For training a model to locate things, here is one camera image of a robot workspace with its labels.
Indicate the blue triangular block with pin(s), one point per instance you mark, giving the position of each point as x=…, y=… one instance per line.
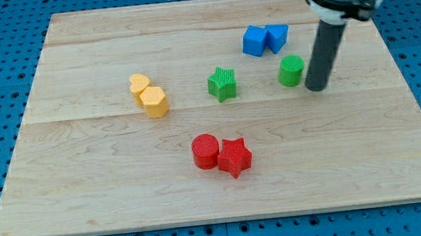
x=277, y=37

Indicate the light wooden board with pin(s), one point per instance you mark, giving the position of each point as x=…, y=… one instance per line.
x=88, y=161

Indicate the green star block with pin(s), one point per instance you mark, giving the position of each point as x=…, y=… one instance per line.
x=222, y=84

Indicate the red cylinder block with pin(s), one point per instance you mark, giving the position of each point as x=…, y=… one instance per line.
x=205, y=149

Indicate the green cylinder block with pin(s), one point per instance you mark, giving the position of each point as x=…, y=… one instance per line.
x=291, y=68

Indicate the yellow pentagon block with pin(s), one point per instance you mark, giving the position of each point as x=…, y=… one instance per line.
x=154, y=102

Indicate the red star block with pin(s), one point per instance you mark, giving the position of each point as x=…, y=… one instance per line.
x=234, y=157

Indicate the yellow heart block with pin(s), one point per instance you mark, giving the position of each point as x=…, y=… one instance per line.
x=138, y=83

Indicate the blue cube block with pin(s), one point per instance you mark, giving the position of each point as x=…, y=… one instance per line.
x=254, y=41

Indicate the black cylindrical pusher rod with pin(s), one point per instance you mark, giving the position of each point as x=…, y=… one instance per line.
x=325, y=50

